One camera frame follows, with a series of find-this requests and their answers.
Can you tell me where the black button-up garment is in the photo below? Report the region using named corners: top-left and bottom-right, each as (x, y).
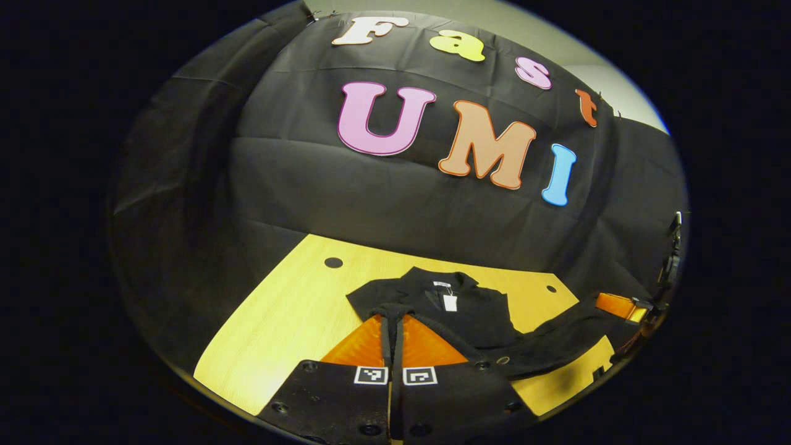
top-left (346, 267), bottom-right (643, 381)

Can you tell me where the black backdrop cloth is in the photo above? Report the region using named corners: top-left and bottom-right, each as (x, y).
top-left (108, 3), bottom-right (688, 371)

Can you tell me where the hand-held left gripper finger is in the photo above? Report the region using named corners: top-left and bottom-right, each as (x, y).
top-left (256, 314), bottom-right (393, 445)
top-left (392, 314), bottom-right (538, 445)

